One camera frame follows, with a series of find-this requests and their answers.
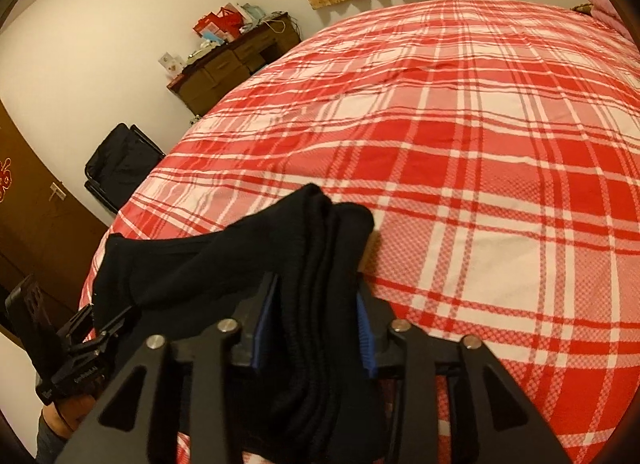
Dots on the white wall card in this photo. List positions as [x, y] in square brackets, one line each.
[171, 66]

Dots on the brown wooden door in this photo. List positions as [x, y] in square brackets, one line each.
[35, 224]

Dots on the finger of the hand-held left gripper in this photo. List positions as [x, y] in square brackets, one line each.
[112, 329]
[80, 321]

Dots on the red plaid bed sheet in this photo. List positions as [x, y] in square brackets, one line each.
[450, 143]

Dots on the black folding chair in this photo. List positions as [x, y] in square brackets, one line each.
[120, 163]

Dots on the red gift bag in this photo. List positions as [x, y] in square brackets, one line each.
[220, 23]

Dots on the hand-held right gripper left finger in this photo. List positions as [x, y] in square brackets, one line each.
[265, 324]

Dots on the pink pillow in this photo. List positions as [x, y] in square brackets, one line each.
[607, 11]

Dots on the dark wooden desk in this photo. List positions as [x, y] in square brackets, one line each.
[225, 73]

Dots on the black pants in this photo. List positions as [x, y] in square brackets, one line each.
[310, 269]

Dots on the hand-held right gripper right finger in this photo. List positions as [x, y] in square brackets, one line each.
[367, 339]

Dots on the person's left forearm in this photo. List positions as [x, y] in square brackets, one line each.
[70, 416]

